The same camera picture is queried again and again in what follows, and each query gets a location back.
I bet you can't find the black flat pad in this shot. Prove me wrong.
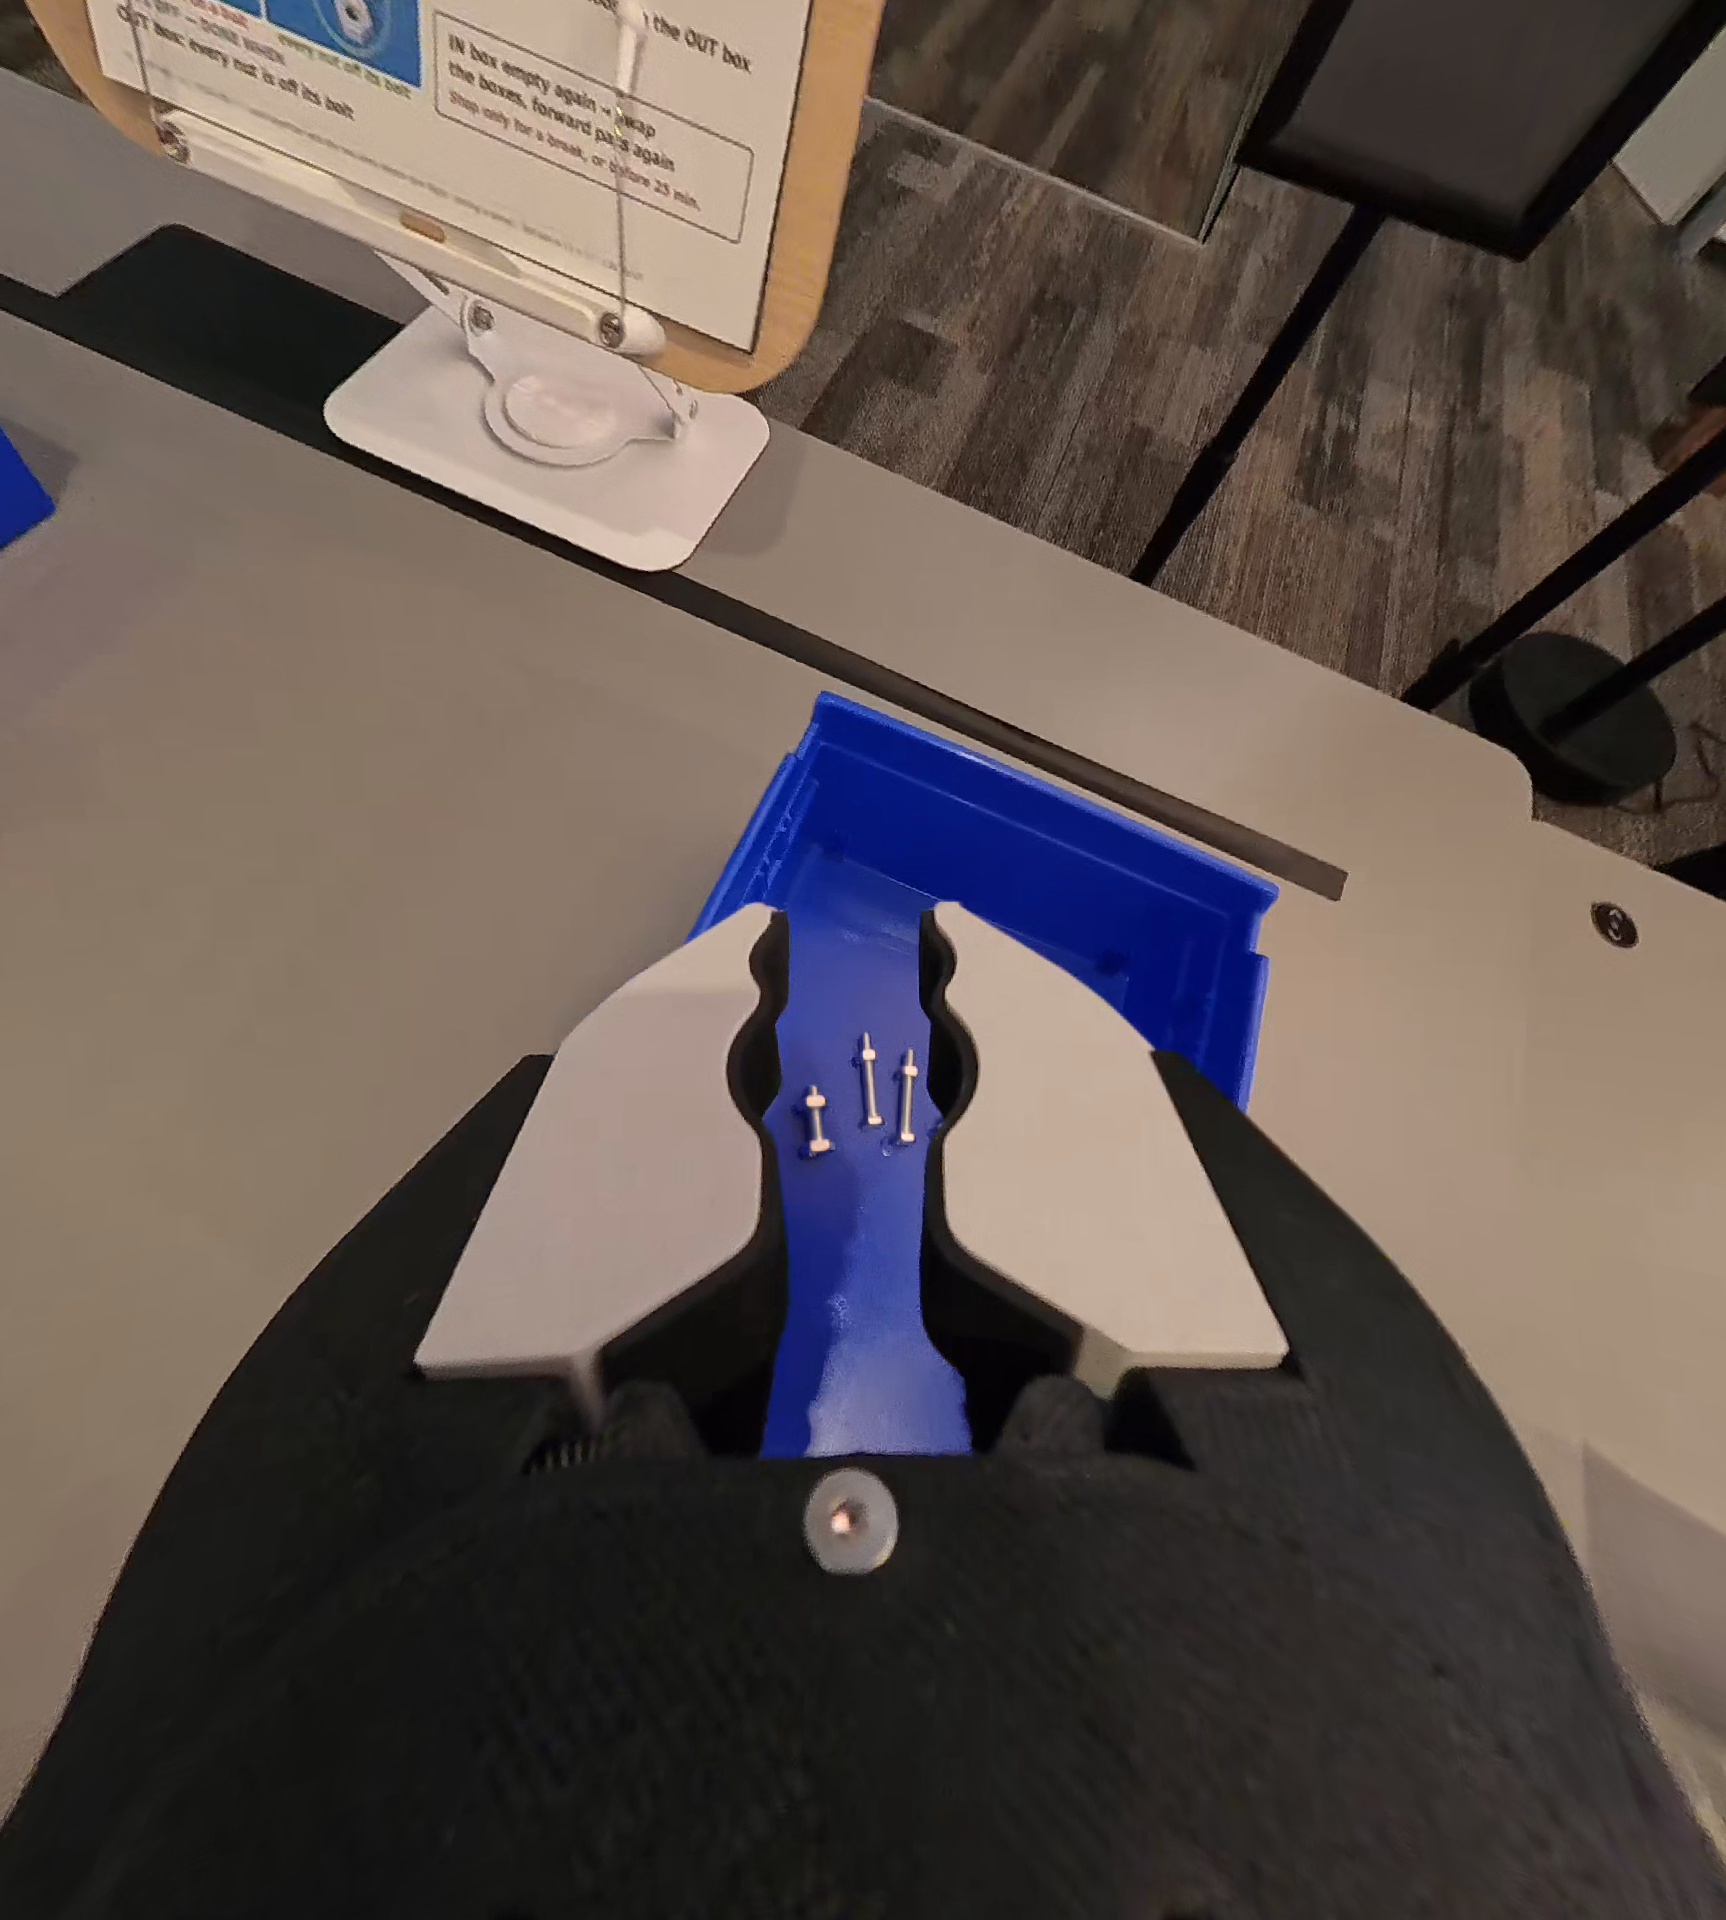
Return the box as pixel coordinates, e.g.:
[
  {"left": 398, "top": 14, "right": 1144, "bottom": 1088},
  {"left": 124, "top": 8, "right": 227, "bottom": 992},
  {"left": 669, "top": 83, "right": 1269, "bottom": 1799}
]
[{"left": 54, "top": 223, "right": 420, "bottom": 395}]

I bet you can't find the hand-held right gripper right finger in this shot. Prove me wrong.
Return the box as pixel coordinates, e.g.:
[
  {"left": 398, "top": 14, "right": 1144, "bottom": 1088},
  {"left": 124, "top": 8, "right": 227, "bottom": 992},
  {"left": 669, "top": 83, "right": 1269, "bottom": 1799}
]
[{"left": 915, "top": 903, "right": 1291, "bottom": 1404}]

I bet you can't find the white instruction sheet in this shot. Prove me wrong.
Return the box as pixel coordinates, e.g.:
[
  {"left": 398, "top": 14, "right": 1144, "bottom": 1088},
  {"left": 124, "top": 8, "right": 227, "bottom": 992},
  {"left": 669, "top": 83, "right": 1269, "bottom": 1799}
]
[{"left": 81, "top": 0, "right": 817, "bottom": 353}]

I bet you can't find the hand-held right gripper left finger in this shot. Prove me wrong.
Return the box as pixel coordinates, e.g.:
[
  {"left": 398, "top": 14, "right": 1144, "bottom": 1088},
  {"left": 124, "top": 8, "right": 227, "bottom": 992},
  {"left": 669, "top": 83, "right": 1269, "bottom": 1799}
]
[{"left": 412, "top": 903, "right": 793, "bottom": 1404}]

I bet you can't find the instruction sheet on stand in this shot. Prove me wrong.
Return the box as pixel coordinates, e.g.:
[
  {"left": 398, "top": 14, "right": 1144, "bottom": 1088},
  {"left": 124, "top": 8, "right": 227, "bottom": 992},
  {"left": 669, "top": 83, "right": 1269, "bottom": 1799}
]
[{"left": 20, "top": 0, "right": 887, "bottom": 399}]

